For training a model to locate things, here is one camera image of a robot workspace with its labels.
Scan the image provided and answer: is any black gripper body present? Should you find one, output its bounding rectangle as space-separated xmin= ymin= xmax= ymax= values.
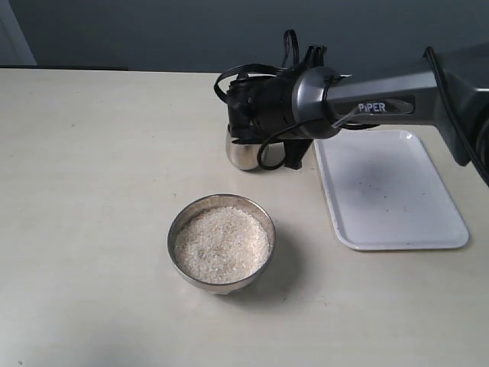
xmin=227 ymin=74 xmax=295 ymax=144

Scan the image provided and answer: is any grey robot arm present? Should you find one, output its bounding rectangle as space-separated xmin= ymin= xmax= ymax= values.
xmin=217 ymin=44 xmax=488 ymax=173

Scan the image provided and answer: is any small steel cup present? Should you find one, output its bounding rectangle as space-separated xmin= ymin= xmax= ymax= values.
xmin=225 ymin=130 xmax=285 ymax=171

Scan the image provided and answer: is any steel bowl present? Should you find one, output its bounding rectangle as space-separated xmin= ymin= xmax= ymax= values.
xmin=167 ymin=193 xmax=276 ymax=295

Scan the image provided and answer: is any white plastic tray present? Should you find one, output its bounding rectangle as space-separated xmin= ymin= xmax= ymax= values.
xmin=314 ymin=130 xmax=469 ymax=252

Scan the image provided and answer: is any black cable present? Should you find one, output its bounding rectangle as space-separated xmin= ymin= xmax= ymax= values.
xmin=213 ymin=28 xmax=329 ymax=112

